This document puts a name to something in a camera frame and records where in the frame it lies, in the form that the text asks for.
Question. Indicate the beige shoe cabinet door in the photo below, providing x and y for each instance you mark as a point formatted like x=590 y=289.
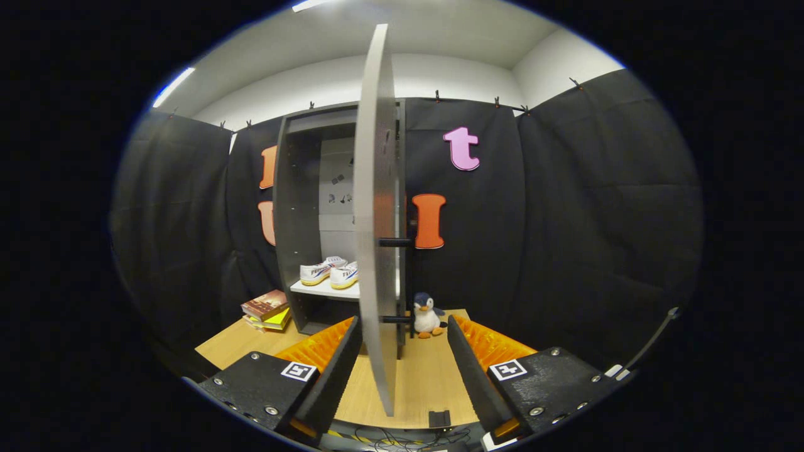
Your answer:
x=375 y=188

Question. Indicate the white shoe with striped side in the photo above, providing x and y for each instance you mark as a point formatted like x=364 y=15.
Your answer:
x=317 y=271
x=344 y=276

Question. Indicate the wide ceiling light panel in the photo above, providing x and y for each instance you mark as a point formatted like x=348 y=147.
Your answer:
x=308 y=5

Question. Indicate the white board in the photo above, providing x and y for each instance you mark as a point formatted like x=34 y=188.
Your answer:
x=619 y=373

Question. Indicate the narrow ceiling light panel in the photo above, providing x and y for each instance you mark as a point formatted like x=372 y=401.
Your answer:
x=173 y=86

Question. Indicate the black table clamp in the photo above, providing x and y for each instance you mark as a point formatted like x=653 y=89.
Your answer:
x=440 y=419

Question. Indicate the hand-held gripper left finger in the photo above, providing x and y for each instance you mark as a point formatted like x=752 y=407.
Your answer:
x=336 y=376

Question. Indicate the black backdrop cloth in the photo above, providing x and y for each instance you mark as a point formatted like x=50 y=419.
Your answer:
x=565 y=220

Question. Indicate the penguin plush toy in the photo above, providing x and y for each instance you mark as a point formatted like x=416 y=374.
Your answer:
x=427 y=320

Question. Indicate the yellow cover book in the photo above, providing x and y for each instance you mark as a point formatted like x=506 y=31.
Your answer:
x=279 y=318

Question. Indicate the black metal stand rod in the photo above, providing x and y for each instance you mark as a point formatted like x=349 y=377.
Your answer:
x=653 y=338

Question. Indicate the grey shoe cabinet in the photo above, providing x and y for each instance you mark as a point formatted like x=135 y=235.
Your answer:
x=290 y=220

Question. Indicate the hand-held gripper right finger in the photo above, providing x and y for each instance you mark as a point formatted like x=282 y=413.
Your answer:
x=471 y=376

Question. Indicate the brown cover book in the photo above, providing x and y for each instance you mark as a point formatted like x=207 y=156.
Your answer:
x=264 y=304

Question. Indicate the row of black cloth clips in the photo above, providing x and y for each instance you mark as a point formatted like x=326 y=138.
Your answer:
x=438 y=96

